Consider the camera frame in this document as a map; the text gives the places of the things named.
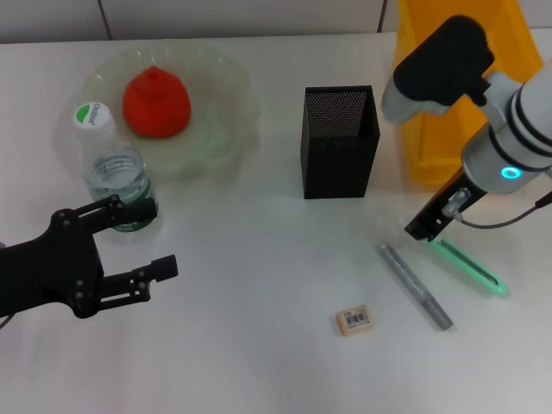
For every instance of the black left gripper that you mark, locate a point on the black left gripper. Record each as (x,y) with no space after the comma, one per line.
(52,267)

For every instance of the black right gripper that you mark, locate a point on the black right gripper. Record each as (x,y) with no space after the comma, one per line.
(448,198)

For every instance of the grey marker pen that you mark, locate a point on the grey marker pen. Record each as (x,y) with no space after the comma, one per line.
(409,280)

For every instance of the green utility knife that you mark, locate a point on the green utility knife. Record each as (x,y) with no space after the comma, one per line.
(474,271)

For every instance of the clear water bottle green label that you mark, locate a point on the clear water bottle green label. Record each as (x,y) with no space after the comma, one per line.
(112,168)

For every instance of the beige eraser with barcode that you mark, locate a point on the beige eraser with barcode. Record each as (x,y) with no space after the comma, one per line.
(353,321)

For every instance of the red tomato toy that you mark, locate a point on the red tomato toy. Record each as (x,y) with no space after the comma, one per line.
(155,108)

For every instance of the black mesh pen holder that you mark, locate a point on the black mesh pen holder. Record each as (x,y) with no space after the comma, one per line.
(336,172)

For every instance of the green glass fruit plate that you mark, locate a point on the green glass fruit plate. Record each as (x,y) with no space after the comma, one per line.
(215,121)

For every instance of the yellow plastic bin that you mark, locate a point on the yellow plastic bin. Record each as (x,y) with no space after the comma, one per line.
(431,142)

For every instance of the right wrist camera housing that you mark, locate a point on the right wrist camera housing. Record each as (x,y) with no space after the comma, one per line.
(440,64)

